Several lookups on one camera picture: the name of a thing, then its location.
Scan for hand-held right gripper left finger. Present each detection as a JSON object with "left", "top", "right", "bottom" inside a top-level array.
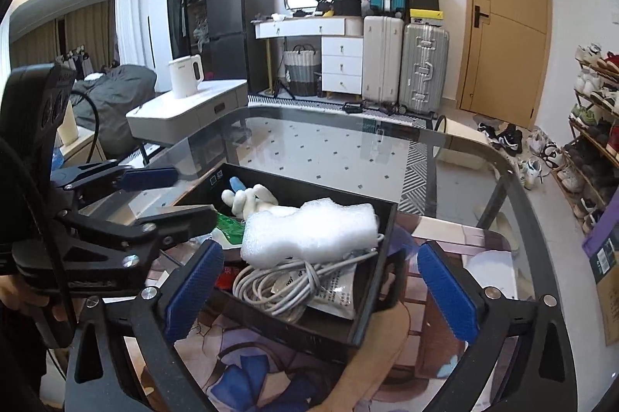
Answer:
[{"left": 64, "top": 239, "right": 226, "bottom": 412}]

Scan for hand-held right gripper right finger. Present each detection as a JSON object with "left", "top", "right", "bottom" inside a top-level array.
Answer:
[{"left": 417, "top": 242, "right": 578, "bottom": 412}]

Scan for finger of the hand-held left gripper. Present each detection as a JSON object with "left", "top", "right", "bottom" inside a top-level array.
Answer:
[
  {"left": 51, "top": 162, "right": 178, "bottom": 205},
  {"left": 63, "top": 204, "right": 219, "bottom": 249}
]

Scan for green packet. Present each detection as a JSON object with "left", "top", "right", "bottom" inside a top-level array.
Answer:
[{"left": 212, "top": 212, "right": 248, "bottom": 247}]

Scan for white plush toy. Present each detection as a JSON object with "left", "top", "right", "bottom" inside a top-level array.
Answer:
[{"left": 221, "top": 183, "right": 280, "bottom": 220}]

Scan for white cable bundle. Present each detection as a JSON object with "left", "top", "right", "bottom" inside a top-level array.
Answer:
[{"left": 231, "top": 235, "right": 385, "bottom": 324}]

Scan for white medicine packet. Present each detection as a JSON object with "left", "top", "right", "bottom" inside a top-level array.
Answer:
[{"left": 307, "top": 258, "right": 372, "bottom": 321}]

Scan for black cardboard box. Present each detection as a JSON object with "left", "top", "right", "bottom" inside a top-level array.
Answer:
[{"left": 173, "top": 162, "right": 410, "bottom": 365}]

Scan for white foam block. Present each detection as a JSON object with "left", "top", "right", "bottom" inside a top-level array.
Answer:
[{"left": 240, "top": 202, "right": 380, "bottom": 269}]

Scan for person's left hand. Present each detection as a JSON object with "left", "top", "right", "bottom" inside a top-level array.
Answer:
[{"left": 0, "top": 274, "right": 69, "bottom": 326}]

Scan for wooden cabinet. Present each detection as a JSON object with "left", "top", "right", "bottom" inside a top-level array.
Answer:
[{"left": 51, "top": 126, "right": 104, "bottom": 171}]

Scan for cream plastic container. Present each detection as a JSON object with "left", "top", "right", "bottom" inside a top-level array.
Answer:
[{"left": 57, "top": 108, "right": 80, "bottom": 147}]

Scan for dark grey duvet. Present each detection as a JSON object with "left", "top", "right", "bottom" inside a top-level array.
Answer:
[{"left": 70, "top": 65, "right": 158, "bottom": 160}]

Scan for white side table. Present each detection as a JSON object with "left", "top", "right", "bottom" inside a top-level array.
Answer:
[{"left": 126, "top": 78, "right": 250, "bottom": 149}]

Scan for white electric kettle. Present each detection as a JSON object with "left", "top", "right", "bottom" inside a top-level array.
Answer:
[{"left": 168, "top": 53, "right": 204, "bottom": 100}]

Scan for purple box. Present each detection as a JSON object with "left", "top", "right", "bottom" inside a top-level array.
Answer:
[{"left": 581, "top": 219, "right": 619, "bottom": 297}]

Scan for shoes on floor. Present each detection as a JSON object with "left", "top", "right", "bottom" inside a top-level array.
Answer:
[{"left": 473, "top": 112, "right": 564, "bottom": 190}]

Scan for brown cardboard box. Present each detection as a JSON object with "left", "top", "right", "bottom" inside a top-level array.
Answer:
[{"left": 594, "top": 267, "right": 619, "bottom": 347}]

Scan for patterned floor rug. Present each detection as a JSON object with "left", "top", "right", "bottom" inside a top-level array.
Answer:
[{"left": 248, "top": 93, "right": 438, "bottom": 214}]

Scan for brown curtains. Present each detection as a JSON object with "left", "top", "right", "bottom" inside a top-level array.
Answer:
[{"left": 10, "top": 0, "right": 119, "bottom": 72}]

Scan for black fridge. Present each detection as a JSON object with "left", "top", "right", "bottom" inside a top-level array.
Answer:
[{"left": 205, "top": 0, "right": 276, "bottom": 83}]

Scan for woven basket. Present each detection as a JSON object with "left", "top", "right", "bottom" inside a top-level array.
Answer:
[{"left": 282, "top": 44, "right": 320, "bottom": 97}]

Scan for shoe rack with shoes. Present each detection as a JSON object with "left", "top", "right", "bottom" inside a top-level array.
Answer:
[{"left": 551, "top": 43, "right": 619, "bottom": 235}]

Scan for white vanity desk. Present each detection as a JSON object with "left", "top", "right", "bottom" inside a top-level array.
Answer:
[{"left": 250, "top": 15, "right": 364, "bottom": 99}]

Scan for silver suitcase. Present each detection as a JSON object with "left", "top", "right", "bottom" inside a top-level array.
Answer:
[{"left": 399, "top": 22, "right": 450, "bottom": 115}]

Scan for white suitcase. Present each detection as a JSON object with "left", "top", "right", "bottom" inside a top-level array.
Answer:
[{"left": 362, "top": 15, "right": 405, "bottom": 104}]

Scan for black bag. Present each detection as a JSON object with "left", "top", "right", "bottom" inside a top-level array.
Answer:
[{"left": 331, "top": 0, "right": 363, "bottom": 17}]

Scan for wooden door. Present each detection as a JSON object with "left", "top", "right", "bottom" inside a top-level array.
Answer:
[{"left": 458, "top": 0, "right": 553, "bottom": 130}]

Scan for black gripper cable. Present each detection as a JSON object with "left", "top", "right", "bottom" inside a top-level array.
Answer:
[{"left": 72, "top": 93, "right": 101, "bottom": 162}]

